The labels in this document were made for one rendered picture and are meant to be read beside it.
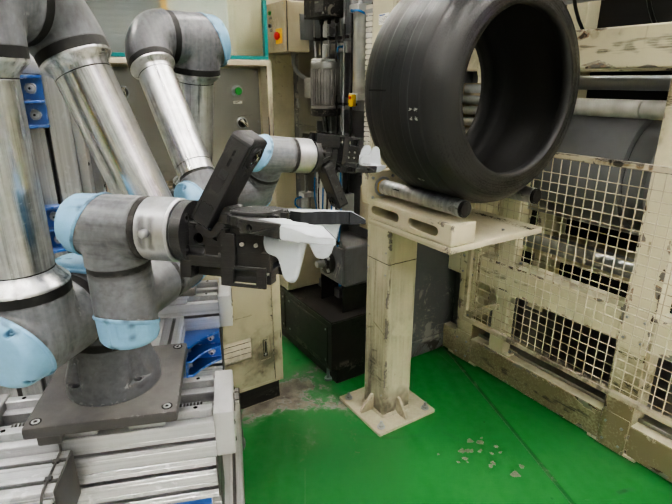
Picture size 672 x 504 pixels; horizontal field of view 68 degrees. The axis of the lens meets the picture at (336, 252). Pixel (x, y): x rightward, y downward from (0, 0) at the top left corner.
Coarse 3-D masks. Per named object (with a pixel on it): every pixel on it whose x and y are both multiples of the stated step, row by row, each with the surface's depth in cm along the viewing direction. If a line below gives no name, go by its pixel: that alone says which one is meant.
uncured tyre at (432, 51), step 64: (448, 0) 110; (512, 0) 113; (384, 64) 121; (448, 64) 109; (512, 64) 152; (576, 64) 132; (384, 128) 126; (448, 128) 114; (512, 128) 155; (448, 192) 128; (512, 192) 135
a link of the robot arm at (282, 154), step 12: (276, 144) 102; (288, 144) 103; (264, 156) 100; (276, 156) 102; (288, 156) 103; (300, 156) 105; (264, 168) 102; (276, 168) 103; (288, 168) 105; (264, 180) 105; (276, 180) 107
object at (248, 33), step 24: (96, 0) 132; (120, 0) 135; (144, 0) 138; (168, 0) 142; (192, 0) 145; (216, 0) 148; (240, 0) 152; (264, 0) 155; (120, 24) 137; (240, 24) 154; (264, 24) 157; (120, 48) 138; (240, 48) 156; (264, 48) 160
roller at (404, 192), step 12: (384, 180) 151; (384, 192) 150; (396, 192) 144; (408, 192) 140; (420, 192) 137; (432, 192) 134; (420, 204) 137; (432, 204) 132; (444, 204) 129; (456, 204) 125; (468, 204) 125
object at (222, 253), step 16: (176, 208) 55; (192, 208) 56; (224, 208) 54; (240, 208) 55; (256, 208) 56; (272, 208) 56; (176, 224) 54; (192, 224) 56; (224, 224) 53; (176, 240) 54; (192, 240) 56; (208, 240) 56; (224, 240) 53; (240, 240) 53; (256, 240) 53; (176, 256) 56; (192, 256) 56; (208, 256) 56; (224, 256) 53; (240, 256) 53; (256, 256) 53; (272, 256) 53; (192, 272) 57; (208, 272) 58; (224, 272) 54; (240, 272) 54; (256, 272) 53; (272, 272) 54; (256, 288) 53
